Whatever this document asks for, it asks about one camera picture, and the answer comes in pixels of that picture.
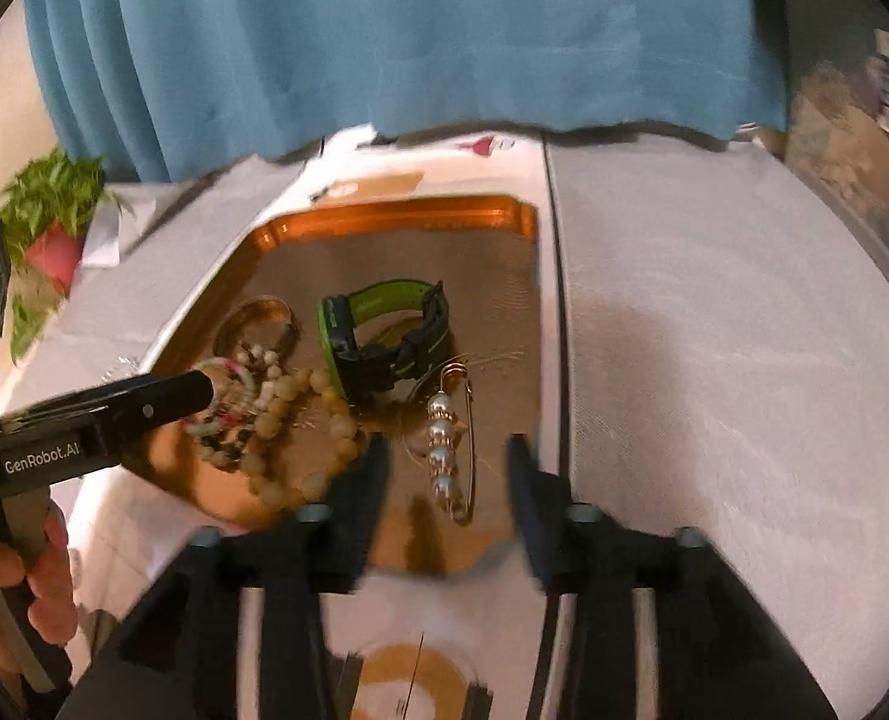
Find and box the green and black watch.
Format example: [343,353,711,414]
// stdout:
[318,279,451,400]

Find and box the thin gold chain necklace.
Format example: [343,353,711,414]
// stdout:
[384,349,524,391]

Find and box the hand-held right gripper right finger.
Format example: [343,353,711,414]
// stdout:
[505,432,843,720]

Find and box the pearl safety pin brooch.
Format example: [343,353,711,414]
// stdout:
[414,364,483,524]

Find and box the beige bead bracelet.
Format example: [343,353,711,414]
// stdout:
[238,345,366,511]

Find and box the clear plastic storage box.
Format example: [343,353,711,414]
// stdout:
[782,30,889,301]

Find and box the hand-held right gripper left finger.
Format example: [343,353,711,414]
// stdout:
[58,433,394,720]

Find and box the pink and green bead bracelet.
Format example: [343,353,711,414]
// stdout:
[185,356,280,467]

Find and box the white lantern print table runner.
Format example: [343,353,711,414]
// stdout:
[61,127,565,720]

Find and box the potted green plant red pot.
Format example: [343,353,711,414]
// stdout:
[0,150,119,365]

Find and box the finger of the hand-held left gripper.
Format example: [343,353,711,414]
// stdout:
[0,369,218,442]

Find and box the grey tablecloth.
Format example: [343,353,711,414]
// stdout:
[0,127,889,720]

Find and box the copper rectangular tray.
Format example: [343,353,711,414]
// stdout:
[148,195,543,578]

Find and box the gold bangle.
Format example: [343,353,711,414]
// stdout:
[214,298,300,361]

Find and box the person's left hand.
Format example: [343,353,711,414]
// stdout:
[0,502,79,672]

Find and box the blue curtain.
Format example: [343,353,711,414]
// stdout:
[24,0,791,185]

